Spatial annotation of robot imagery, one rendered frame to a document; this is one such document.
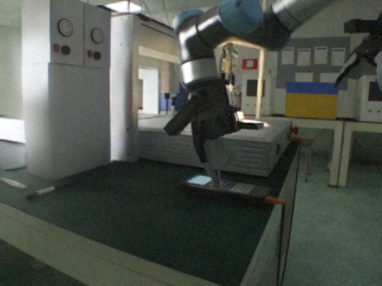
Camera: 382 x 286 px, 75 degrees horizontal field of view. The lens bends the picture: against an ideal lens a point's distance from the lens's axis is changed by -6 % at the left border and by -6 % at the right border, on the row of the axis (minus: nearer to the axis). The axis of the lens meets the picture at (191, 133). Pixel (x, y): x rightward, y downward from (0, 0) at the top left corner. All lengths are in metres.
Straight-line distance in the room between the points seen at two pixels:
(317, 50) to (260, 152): 4.45
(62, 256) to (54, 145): 0.30
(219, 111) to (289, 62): 4.61
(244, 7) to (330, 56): 4.64
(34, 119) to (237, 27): 0.55
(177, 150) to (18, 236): 0.47
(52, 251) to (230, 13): 0.52
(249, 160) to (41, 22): 0.64
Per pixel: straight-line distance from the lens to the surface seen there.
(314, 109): 3.38
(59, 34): 0.74
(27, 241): 0.61
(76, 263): 0.51
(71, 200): 0.60
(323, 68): 5.07
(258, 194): 0.56
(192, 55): 0.55
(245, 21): 0.48
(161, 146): 0.84
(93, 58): 0.81
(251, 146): 0.73
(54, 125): 0.73
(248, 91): 3.52
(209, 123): 0.54
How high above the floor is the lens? 0.97
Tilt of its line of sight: 8 degrees down
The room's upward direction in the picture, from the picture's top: 1 degrees clockwise
